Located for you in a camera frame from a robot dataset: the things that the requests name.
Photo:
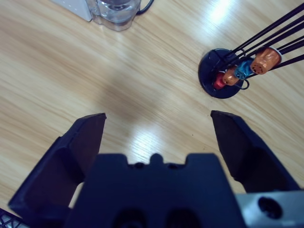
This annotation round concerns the orange coffee capsule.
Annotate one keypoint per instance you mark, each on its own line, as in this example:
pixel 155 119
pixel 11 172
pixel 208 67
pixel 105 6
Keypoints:
pixel 231 77

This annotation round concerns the blue coffee capsule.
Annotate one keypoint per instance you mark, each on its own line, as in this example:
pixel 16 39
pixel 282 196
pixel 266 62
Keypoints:
pixel 244 67

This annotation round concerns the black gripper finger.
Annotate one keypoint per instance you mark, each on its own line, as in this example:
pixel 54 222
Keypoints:
pixel 71 154
pixel 249 161

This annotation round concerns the copper coffee capsule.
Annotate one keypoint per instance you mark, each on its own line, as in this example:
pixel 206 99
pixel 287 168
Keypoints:
pixel 264 60

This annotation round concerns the white capsule coffee machine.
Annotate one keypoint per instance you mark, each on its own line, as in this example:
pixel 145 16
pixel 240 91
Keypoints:
pixel 76 7

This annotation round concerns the red coffee capsule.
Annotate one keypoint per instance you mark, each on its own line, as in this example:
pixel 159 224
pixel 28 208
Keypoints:
pixel 218 83

